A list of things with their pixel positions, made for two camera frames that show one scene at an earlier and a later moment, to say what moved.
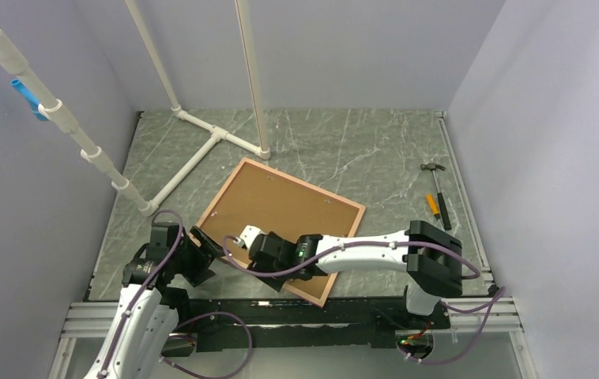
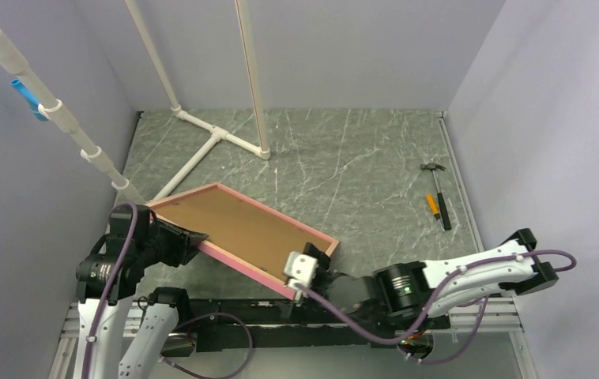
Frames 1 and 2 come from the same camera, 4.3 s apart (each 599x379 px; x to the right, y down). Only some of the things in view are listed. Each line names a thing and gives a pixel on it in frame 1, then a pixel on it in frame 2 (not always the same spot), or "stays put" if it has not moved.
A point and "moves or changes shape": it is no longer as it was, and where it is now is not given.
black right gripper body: (276, 280) to (318, 296)
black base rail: (296, 322) stays put
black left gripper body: (190, 261) to (163, 245)
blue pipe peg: (31, 102) stays put
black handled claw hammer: (442, 207) stays put
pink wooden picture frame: (266, 199) moves or changes shape
